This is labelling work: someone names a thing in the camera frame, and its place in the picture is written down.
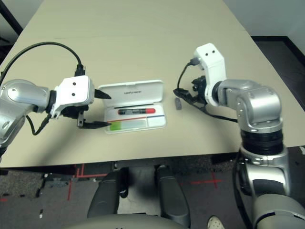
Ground red tape lines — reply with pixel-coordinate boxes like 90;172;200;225
67;163;108;201

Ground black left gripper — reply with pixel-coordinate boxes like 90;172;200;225
63;88;112;129

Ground red tape cross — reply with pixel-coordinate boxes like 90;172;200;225
190;173;222;189

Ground grey robot torso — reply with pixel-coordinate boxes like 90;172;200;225
66;213;184;229

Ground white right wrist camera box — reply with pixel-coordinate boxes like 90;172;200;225
192;42;226;107

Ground white plastic pencil case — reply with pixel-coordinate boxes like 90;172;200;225
97;79;167;135

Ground thin black left gripper cable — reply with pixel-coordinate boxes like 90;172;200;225
26;113;52;136

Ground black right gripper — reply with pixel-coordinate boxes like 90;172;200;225
173;75;207;110

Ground grey left robot leg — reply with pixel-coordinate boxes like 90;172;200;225
87;168;122;219

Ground white perforated shoe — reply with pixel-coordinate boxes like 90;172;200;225
207;216;226;229

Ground side table with black frame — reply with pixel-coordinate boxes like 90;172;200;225
0;0;24;36

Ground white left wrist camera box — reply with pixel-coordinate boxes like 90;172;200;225
51;75;95;119

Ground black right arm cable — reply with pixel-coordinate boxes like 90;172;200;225
177;58;239;123

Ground grey robot leg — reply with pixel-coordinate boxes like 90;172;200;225
87;168;122;219
156;165;191;227

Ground grey right robot leg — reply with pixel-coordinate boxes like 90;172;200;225
156;165;191;227

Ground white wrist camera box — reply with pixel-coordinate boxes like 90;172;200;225
192;42;226;107
51;75;95;119

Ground thick black left camera cable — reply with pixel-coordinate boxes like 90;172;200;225
0;42;86;77

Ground red and black marker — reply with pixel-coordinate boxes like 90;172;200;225
117;108;156;115

